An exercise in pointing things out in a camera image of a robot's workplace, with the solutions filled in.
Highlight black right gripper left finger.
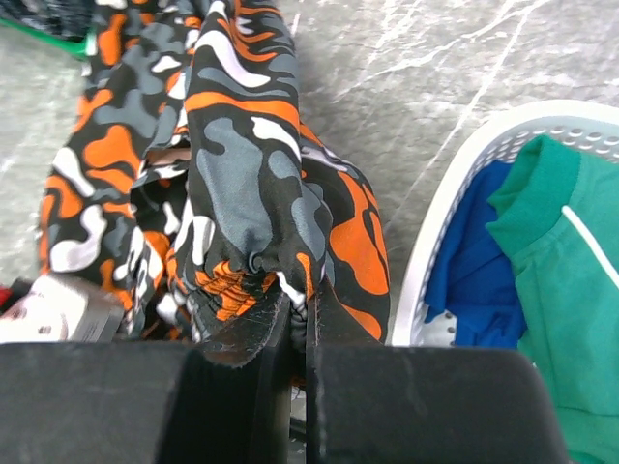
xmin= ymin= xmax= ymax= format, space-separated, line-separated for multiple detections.
xmin=1 ymin=291 xmax=290 ymax=463

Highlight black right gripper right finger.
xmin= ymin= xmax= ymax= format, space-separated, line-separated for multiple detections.
xmin=306 ymin=282 xmax=569 ymax=463

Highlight orange camouflage shorts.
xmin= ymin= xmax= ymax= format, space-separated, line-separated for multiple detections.
xmin=39 ymin=1 xmax=390 ymax=346

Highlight blue garment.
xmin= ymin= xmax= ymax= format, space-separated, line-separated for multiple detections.
xmin=422 ymin=161 xmax=526 ymax=349

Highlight green jersey garment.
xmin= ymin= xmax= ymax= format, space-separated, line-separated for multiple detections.
xmin=487 ymin=136 xmax=618 ymax=463

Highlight white plastic laundry basket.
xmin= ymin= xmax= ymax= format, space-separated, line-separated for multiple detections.
xmin=388 ymin=100 xmax=618 ymax=347

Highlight green plastic tray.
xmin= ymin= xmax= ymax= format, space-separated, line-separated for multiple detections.
xmin=1 ymin=19 xmax=96 ymax=61

